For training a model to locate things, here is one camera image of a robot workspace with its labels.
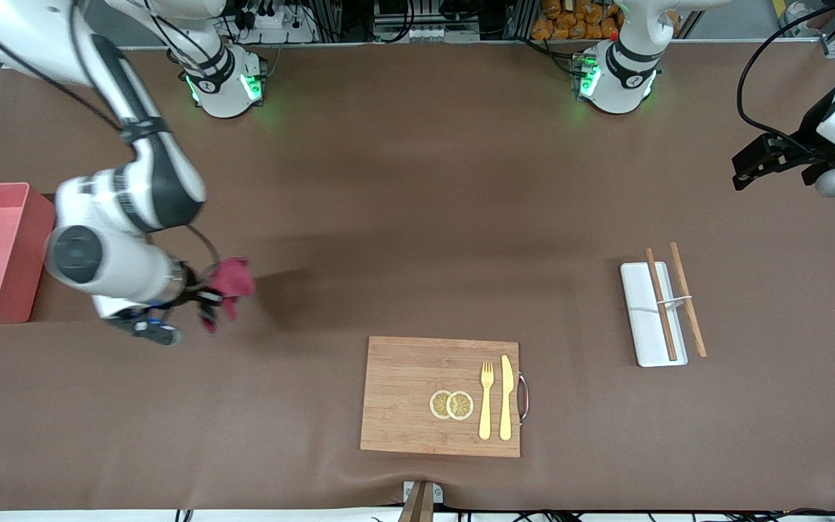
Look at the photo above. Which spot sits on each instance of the white rectangular tray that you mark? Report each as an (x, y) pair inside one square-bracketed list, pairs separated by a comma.
[(642, 319)]

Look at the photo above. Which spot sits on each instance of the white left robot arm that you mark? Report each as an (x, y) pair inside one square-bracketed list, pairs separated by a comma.
[(620, 87)]

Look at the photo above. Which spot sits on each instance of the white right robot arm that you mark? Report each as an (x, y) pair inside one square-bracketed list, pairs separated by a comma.
[(120, 268)]

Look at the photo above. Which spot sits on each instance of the white sneaker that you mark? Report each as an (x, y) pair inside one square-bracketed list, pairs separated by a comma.
[(796, 13)]

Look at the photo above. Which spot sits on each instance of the white power strip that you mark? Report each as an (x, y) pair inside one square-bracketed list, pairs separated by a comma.
[(272, 25)]

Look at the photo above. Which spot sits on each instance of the brown wooden chopstick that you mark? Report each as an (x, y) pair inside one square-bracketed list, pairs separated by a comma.
[(661, 304), (687, 297)]

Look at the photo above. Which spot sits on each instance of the yellow knife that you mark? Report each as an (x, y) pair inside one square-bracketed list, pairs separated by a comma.
[(506, 399)]

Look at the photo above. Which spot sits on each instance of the wooden cutting board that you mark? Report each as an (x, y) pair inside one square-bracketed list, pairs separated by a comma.
[(403, 391)]

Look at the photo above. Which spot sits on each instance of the lemon slice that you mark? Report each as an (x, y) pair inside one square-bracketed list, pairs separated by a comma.
[(438, 404), (461, 405)]

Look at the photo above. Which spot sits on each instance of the yellow fork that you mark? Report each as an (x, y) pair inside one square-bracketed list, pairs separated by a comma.
[(485, 413)]

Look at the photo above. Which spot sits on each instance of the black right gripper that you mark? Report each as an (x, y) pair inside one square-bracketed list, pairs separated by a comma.
[(193, 293)]

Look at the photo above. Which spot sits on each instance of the red and grey cloth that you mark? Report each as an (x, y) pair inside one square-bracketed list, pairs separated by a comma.
[(233, 283)]

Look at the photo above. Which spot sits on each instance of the brown camera strut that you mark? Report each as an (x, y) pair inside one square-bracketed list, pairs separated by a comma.
[(417, 507)]

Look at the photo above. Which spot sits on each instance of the metal mount bracket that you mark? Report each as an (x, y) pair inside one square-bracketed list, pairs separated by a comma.
[(409, 489)]

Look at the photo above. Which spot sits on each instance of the white rubber band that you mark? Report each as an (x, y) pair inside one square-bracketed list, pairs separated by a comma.
[(675, 300)]

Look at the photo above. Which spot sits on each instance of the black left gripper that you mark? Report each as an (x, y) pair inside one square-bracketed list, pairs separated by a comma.
[(807, 142)]

